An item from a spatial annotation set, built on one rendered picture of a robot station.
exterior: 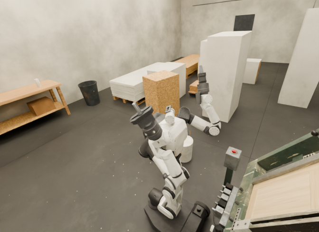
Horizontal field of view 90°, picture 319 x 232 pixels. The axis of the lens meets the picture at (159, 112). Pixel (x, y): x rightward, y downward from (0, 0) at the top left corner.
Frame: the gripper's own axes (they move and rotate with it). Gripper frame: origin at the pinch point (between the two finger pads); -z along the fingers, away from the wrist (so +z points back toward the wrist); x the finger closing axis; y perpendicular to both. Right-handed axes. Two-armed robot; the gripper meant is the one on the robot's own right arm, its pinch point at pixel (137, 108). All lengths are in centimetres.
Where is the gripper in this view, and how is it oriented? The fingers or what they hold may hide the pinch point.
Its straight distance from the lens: 75.7
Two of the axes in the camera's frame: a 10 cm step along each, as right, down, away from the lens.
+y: 3.5, 3.3, -8.8
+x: 8.1, -5.8, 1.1
